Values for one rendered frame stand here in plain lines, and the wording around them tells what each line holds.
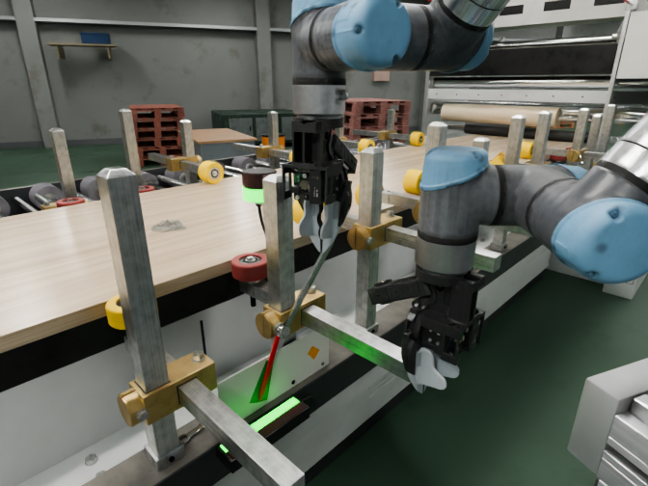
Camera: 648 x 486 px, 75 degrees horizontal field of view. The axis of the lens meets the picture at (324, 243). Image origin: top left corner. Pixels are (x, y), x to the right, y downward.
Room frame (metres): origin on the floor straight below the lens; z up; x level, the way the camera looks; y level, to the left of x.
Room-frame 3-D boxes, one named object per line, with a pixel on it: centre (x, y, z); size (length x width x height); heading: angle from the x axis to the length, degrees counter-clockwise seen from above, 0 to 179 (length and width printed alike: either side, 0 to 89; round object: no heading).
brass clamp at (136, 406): (0.52, 0.24, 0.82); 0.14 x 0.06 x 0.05; 136
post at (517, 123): (1.40, -0.62, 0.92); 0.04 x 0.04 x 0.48; 46
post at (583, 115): (1.94, -1.14, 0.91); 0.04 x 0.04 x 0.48; 46
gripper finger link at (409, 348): (0.51, -0.13, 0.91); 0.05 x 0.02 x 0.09; 136
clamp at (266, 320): (0.70, 0.06, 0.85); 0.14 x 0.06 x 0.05; 136
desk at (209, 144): (5.21, 1.32, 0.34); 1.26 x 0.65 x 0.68; 27
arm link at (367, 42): (0.55, -0.06, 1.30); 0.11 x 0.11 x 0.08; 27
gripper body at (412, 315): (0.51, -0.16, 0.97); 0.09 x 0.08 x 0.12; 46
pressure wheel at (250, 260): (0.82, 0.15, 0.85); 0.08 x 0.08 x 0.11
